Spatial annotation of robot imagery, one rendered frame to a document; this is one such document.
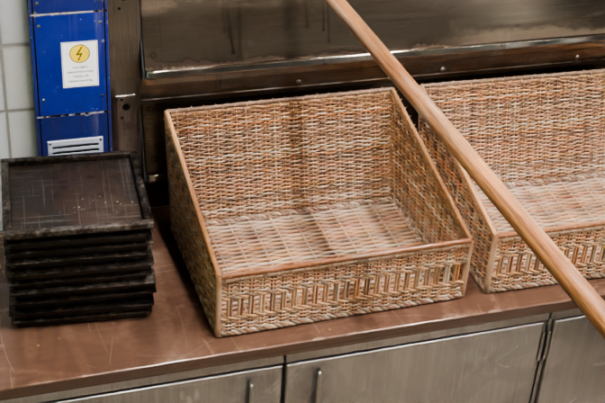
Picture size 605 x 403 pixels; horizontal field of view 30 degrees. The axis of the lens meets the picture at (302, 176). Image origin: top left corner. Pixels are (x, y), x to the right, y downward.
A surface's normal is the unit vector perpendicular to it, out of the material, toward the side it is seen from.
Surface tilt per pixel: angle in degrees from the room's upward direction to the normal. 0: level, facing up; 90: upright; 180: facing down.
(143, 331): 0
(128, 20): 90
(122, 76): 90
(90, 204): 0
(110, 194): 0
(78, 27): 90
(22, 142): 90
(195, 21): 70
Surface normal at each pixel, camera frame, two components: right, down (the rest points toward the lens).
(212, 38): 0.30, 0.19
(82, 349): 0.06, -0.85
